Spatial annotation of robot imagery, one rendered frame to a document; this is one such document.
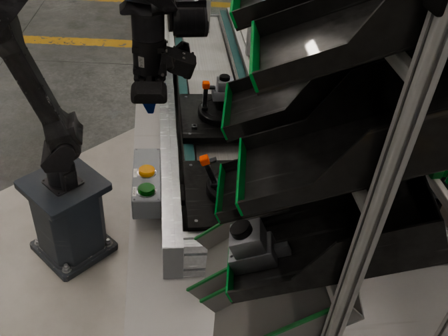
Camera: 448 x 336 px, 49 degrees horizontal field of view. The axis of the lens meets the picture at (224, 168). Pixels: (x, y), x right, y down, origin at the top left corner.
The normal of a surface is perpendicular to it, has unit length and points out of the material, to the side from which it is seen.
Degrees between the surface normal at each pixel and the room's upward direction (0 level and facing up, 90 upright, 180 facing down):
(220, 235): 90
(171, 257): 90
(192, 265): 90
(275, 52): 25
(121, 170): 0
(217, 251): 45
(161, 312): 0
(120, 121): 0
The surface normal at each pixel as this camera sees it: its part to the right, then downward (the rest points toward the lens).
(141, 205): 0.11, 0.62
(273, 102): -0.36, -0.75
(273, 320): -0.66, -0.62
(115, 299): 0.07, -0.78
